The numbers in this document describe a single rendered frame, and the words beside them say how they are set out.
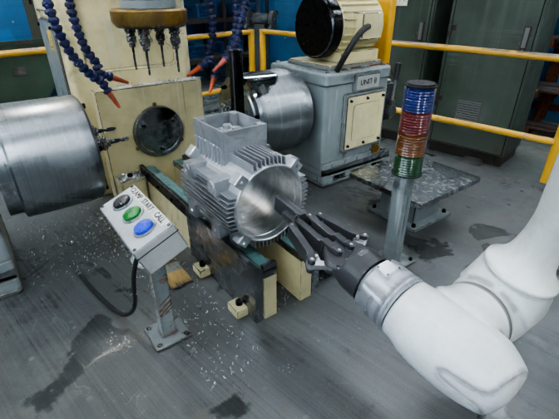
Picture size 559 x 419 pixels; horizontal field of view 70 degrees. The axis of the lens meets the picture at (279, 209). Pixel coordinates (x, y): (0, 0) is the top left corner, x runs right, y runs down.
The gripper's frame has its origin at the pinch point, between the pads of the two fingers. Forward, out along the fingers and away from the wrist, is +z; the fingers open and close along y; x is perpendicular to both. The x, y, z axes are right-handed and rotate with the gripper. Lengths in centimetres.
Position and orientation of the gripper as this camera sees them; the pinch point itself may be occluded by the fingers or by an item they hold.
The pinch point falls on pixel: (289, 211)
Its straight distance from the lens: 71.3
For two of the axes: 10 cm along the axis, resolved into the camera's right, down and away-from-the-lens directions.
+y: -8.0, 2.9, -5.2
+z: -5.9, -5.0, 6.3
